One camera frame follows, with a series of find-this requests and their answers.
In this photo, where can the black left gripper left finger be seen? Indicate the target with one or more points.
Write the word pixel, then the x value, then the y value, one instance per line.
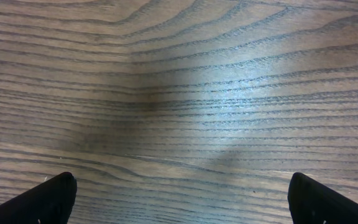
pixel 50 202

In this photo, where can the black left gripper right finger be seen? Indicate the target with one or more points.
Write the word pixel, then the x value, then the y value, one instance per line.
pixel 311 202

